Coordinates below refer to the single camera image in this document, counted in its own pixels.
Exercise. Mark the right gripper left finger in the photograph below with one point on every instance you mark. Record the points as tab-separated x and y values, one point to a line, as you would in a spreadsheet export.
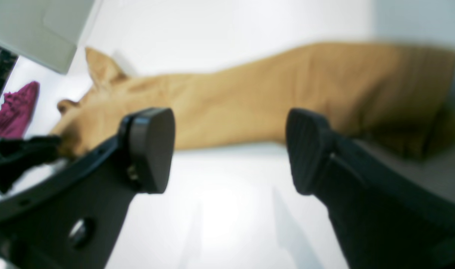
72	219

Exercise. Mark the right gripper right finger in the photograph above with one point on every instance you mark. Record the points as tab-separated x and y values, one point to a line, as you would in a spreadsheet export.
381	219

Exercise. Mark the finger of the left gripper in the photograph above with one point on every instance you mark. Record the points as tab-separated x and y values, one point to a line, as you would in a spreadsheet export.
19	155

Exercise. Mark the tan brown t-shirt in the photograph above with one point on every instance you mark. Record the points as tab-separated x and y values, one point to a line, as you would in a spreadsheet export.
394	94

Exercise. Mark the magenta cloth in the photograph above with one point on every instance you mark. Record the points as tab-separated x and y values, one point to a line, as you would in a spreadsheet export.
17	111

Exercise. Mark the grey padded panel left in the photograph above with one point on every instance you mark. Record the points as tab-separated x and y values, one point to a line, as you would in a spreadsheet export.
45	31

